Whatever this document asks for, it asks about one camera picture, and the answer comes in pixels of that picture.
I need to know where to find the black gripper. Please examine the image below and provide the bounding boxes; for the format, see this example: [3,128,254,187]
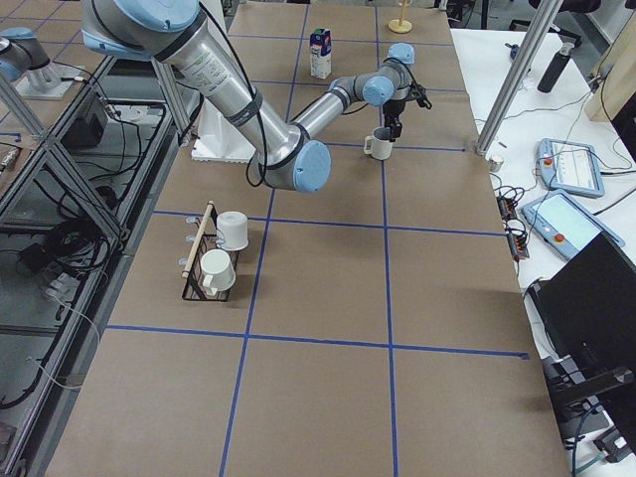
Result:
[382,83,432,141]

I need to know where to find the white mug with handle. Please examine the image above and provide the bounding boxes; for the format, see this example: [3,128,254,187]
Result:
[363,127,394,161]

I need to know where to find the blue white milk carton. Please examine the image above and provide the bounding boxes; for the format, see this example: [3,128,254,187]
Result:
[309,28,332,80]

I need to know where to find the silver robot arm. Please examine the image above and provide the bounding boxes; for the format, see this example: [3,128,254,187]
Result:
[81,1,431,193]
[1,27,85,100]

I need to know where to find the white upturned cup on rack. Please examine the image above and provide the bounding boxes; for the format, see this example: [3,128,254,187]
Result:
[216,211,248,251]

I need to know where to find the wooden mug tree stand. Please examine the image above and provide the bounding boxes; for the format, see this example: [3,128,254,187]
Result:
[388,0,412,34]

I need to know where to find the small metal cylinder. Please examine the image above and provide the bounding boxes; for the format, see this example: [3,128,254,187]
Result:
[488,155,504,173]

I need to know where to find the black water bottle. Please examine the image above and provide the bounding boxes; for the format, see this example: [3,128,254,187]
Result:
[537,42,574,93]

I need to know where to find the far teach pendant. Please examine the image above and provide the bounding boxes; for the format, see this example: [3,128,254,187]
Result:
[537,138,605,198]

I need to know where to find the teach pendant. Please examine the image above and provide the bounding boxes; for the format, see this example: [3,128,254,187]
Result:
[522,190,625,259]
[537,138,605,198]

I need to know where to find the near teach pendant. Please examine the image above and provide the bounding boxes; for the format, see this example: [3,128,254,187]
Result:
[522,190,625,259]

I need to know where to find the black monitor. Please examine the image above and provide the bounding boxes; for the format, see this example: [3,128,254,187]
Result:
[530,233,635,447]

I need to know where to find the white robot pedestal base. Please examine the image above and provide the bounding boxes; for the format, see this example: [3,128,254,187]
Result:
[191,0,267,165]

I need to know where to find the aluminium frame post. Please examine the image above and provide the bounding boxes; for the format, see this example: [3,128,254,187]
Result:
[475,0,562,157]

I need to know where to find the black wire cup rack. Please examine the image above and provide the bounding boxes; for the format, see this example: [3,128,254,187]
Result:
[181,201,243,302]

